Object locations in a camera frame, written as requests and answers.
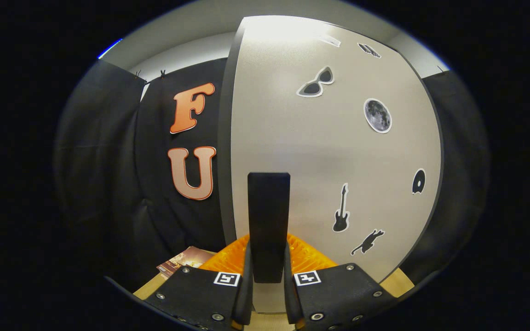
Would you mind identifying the narrow ceiling light strip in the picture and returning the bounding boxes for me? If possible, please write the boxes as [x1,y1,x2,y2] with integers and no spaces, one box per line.
[98,38,123,59]

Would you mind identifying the black door handle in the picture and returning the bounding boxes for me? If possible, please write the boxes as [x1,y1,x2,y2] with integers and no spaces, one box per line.
[248,172,291,284]

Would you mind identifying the brown cover book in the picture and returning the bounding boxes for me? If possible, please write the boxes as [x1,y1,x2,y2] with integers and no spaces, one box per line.
[157,246,215,279]

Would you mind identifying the grey shoe cabinet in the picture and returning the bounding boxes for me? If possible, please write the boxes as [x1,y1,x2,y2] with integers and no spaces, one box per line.
[217,14,446,318]

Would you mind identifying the black backdrop cloth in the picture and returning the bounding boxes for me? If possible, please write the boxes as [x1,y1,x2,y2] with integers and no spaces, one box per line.
[53,57,491,295]

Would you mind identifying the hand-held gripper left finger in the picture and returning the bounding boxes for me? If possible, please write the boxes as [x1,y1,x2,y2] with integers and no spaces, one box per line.
[144,234,253,331]

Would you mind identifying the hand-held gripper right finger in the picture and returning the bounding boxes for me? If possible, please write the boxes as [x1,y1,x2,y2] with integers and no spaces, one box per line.
[283,233,397,331]

